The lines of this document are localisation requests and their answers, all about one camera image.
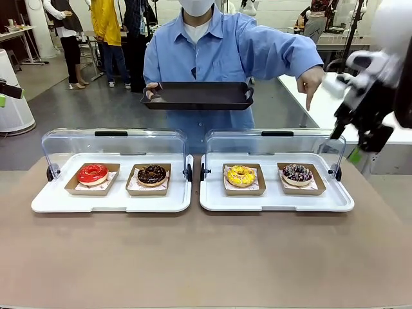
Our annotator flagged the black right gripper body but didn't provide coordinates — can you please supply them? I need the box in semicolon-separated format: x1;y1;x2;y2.
334;62;405;136

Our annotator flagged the black serving tray with handles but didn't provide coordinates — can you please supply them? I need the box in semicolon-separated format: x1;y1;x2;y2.
140;81;255;111

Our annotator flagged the person's left forearm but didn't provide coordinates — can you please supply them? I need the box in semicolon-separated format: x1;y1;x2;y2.
257;32;324;80

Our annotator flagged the person's right forearm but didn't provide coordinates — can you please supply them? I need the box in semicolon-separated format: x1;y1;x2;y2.
142;54;164;87

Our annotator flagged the brown cardboard donut tray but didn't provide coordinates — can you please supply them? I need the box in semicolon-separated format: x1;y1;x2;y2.
64;162;121;197
222;163;267;197
277;162;327;196
125;163;173;198

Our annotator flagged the chocolate donut with purple drizzle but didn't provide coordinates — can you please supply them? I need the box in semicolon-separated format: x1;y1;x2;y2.
282;163;314;187

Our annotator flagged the seated person in background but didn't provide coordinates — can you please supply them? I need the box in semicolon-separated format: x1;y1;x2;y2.
299;0;330;45

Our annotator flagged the red glazed donut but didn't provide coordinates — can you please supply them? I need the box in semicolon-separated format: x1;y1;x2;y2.
78;163;109;187

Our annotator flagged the person in yellow jacket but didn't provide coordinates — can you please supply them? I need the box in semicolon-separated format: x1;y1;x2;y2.
91;0;122;88

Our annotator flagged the yellow glazed sprinkle donut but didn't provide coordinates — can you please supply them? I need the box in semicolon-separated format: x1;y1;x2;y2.
225;165;257;189

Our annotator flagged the person in dark clothes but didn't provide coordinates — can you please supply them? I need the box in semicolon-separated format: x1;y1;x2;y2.
122;0;157;93

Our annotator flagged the person in blue shirt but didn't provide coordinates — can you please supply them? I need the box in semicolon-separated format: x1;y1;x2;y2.
142;5;324;154

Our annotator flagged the chocolate donut with nut bits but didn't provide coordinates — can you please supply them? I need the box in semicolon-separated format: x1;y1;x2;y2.
136;165;168;187

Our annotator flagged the person's left hand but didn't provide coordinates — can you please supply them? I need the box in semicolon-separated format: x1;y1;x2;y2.
296;65;327;112

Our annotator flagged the person's right hand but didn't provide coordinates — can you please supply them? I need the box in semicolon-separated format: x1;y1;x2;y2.
143;82;161;100

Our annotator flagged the white side table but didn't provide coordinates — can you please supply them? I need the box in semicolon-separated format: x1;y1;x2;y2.
277;71;412;176

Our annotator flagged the white background work table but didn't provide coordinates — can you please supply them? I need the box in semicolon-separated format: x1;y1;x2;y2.
0;24;46;67

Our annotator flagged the long background table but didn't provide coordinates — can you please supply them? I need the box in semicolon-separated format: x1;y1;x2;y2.
288;26;373;54

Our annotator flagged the white round pillar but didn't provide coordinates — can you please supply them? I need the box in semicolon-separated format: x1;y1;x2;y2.
24;0;62;59

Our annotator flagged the white printed paper liner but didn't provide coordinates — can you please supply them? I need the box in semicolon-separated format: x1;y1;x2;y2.
127;167;171;191
223;164;260;192
75;169;118;191
279;165;318;191

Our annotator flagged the clear plastic tray lid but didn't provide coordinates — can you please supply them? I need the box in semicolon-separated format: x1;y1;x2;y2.
41;127;189;181
205;128;347;177

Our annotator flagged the black tripod stand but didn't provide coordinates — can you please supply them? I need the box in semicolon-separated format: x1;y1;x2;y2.
339;0;366;64

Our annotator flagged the grey background desk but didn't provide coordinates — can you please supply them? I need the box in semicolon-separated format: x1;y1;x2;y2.
78;30;107;82

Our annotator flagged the white display tray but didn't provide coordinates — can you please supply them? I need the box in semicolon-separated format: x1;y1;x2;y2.
199;152;355;213
31;152;193;214

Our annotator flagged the white face mask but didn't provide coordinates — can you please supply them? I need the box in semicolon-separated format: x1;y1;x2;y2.
178;0;216;17

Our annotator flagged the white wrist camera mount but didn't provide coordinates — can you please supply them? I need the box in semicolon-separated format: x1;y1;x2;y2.
321;50;389;98

